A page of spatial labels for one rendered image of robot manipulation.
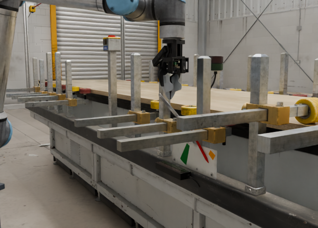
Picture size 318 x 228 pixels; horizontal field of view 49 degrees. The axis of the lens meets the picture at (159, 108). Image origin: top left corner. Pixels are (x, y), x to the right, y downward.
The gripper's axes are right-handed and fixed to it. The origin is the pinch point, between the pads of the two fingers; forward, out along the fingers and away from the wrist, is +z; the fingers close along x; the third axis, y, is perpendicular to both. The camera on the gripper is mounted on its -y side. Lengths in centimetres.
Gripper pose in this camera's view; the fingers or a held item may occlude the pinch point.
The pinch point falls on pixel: (168, 95)
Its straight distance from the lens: 127.2
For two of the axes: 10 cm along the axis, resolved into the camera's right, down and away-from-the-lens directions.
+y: 5.4, 1.1, -8.4
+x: 8.4, -0.7, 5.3
